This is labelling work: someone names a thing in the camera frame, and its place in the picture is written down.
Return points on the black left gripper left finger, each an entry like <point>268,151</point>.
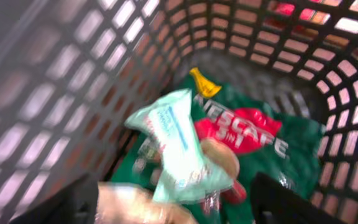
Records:
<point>74,204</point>

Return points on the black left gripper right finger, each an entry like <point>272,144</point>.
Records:
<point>273,203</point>

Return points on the beige cookie bag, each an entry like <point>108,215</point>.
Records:
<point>131,204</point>

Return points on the teal wet wipes packet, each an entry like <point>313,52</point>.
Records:
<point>187,174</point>

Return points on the green Nescafe coffee bag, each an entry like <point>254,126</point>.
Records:
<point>281,146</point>

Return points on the grey plastic lattice basket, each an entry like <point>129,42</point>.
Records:
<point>72,71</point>

